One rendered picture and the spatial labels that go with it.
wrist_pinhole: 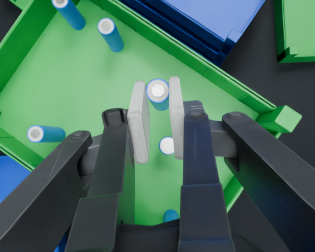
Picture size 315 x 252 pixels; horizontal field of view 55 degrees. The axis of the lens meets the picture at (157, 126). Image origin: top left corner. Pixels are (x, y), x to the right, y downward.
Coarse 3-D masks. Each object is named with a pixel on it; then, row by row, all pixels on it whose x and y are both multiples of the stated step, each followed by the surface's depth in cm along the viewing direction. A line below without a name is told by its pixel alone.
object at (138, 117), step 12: (144, 84) 21; (132, 96) 19; (144, 96) 20; (132, 108) 16; (144, 108) 19; (132, 120) 16; (144, 120) 18; (132, 132) 16; (144, 132) 17; (144, 144) 16; (144, 156) 17
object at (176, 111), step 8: (176, 80) 21; (176, 88) 19; (176, 96) 17; (176, 104) 16; (176, 112) 16; (176, 120) 16; (176, 128) 16; (176, 136) 16; (176, 144) 16; (176, 152) 16
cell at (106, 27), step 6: (102, 18) 31; (108, 18) 31; (102, 24) 31; (108, 24) 31; (114, 24) 31; (102, 30) 31; (108, 30) 31; (114, 30) 31; (102, 36) 32; (108, 36) 31; (114, 36) 32; (120, 36) 35; (108, 42) 34; (114, 42) 34; (120, 42) 35; (114, 48) 36; (120, 48) 36
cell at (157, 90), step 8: (152, 80) 22; (160, 80) 22; (152, 88) 22; (160, 88) 22; (168, 88) 22; (152, 96) 22; (160, 96) 22; (168, 96) 22; (152, 104) 25; (160, 104) 23; (168, 104) 26
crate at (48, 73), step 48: (48, 0) 35; (96, 0) 36; (0, 48) 33; (48, 48) 38; (96, 48) 37; (144, 48) 37; (0, 96) 37; (48, 96) 37; (96, 96) 37; (192, 96) 37; (240, 96) 34; (0, 144) 32; (48, 144) 37; (144, 192) 36; (240, 192) 31
